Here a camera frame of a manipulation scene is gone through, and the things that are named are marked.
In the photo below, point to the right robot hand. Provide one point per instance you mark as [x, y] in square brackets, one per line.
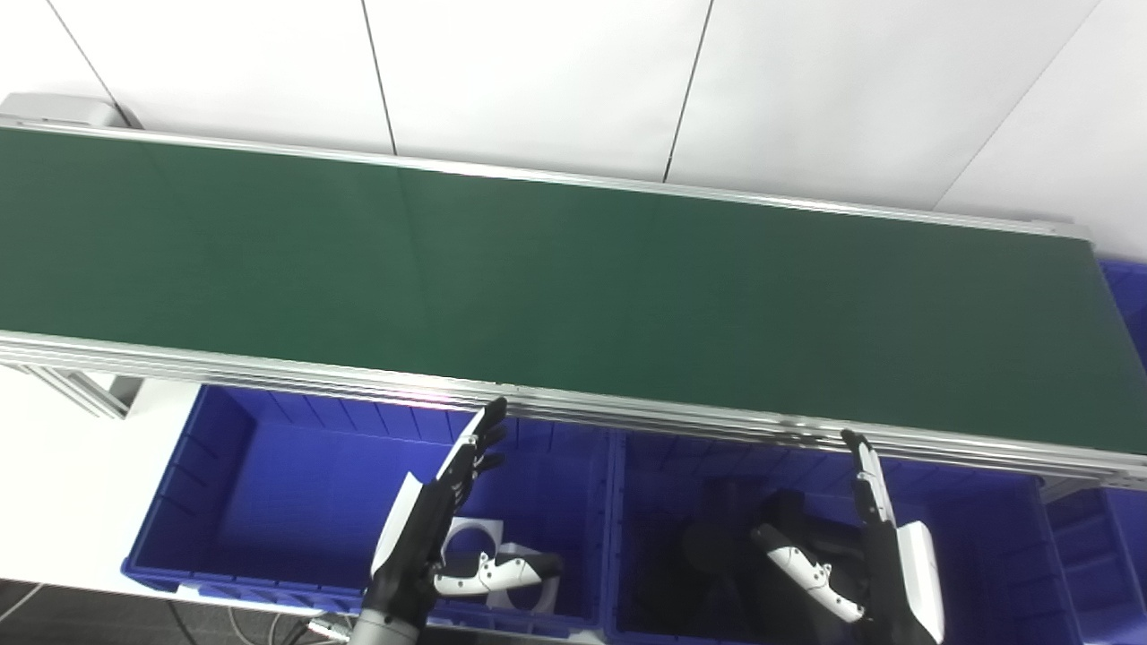
[905, 582]

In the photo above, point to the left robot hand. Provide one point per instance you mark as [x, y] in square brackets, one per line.
[412, 537]

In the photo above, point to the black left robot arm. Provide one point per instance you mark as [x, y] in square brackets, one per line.
[381, 632]

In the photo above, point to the blue bin holding black parts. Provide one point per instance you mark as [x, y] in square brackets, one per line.
[977, 555]

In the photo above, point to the blue bin holding white part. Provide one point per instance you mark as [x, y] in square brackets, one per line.
[296, 502]

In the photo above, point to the white flat part with hole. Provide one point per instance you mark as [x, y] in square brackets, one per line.
[520, 598]

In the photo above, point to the blue bin at conveyor end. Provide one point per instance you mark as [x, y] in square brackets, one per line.
[1098, 564]

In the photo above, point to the green conveyor belt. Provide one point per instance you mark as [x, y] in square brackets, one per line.
[573, 296]

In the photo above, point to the aluminium conveyor support leg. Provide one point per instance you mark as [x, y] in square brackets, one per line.
[85, 394]

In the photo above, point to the grey conveyor end cover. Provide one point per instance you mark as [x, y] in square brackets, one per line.
[54, 109]

